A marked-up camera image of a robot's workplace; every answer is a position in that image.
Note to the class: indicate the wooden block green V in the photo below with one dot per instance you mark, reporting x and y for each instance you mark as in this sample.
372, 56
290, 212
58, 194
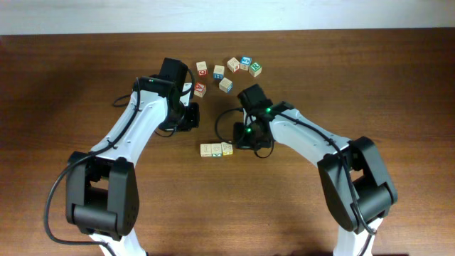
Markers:
216, 150

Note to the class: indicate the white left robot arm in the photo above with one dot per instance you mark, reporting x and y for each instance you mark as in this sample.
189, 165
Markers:
102, 197

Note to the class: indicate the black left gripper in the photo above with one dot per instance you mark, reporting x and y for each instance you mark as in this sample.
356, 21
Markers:
192, 118

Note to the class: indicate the wooden block red G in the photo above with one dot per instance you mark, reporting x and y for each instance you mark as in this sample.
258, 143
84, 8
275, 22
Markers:
202, 68

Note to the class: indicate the wooden block green R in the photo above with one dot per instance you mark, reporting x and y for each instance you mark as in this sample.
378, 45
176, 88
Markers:
255, 69

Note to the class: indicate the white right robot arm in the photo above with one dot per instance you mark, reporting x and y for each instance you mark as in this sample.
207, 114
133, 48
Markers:
356, 184

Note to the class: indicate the wooden block red bottom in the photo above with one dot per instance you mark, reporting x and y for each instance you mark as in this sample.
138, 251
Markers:
206, 150

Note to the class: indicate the wooden block blue letters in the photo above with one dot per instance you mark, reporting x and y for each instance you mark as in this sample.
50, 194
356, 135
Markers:
218, 72

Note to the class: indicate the wooden block red print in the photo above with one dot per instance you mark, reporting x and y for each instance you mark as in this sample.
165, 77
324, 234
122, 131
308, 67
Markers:
233, 65

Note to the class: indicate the wooden block yellow side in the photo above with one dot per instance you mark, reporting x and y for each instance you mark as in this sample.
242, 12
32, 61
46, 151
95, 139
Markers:
227, 149

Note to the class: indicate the wooden block blue S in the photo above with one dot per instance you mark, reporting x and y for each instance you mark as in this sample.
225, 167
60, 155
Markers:
245, 62

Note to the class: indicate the wooden block red V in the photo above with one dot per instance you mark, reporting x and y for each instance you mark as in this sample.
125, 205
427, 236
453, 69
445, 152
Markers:
199, 89

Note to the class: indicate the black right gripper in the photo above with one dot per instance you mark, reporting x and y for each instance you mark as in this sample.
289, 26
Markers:
242, 139

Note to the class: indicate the plain wooden block blue side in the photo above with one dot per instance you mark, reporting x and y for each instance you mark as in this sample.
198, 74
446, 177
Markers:
226, 85

